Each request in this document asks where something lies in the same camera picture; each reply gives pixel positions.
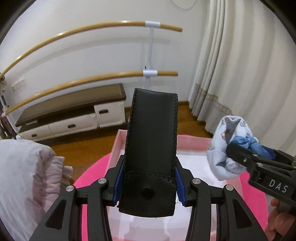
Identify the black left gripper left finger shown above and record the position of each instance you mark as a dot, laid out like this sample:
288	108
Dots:
63	221

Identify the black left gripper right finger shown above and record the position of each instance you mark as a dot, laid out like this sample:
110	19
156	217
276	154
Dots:
218	213

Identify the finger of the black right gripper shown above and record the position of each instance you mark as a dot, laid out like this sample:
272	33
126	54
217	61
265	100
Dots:
243	156

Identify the white printed cloth blue bow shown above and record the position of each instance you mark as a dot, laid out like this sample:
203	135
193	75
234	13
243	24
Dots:
232	134

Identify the black leather case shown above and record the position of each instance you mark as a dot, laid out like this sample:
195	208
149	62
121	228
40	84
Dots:
149	180

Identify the person's right hand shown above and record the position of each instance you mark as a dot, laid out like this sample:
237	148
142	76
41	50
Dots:
278	222

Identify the pink cardboard box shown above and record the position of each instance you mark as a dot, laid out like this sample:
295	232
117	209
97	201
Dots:
198	166

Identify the pink round table cover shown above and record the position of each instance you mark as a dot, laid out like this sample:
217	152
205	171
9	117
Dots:
191	152

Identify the cream curtain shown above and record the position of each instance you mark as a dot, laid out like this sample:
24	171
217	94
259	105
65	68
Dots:
246	68

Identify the clothes hanging on barre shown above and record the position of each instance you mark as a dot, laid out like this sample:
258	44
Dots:
6	128

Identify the white TV cabinet brown top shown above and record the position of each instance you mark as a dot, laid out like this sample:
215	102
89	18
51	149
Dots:
79	111

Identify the lower wooden ballet bar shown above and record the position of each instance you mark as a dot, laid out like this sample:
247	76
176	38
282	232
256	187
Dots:
83	81

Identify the wooden ballet bar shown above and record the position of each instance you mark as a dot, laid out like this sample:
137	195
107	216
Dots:
97	26
83	81

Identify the white barre stand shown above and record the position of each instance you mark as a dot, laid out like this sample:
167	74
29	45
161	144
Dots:
150	53

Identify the upper wooden ballet bar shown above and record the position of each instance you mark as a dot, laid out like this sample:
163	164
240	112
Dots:
97	26

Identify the white wall socket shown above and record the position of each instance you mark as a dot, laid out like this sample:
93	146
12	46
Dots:
19	84

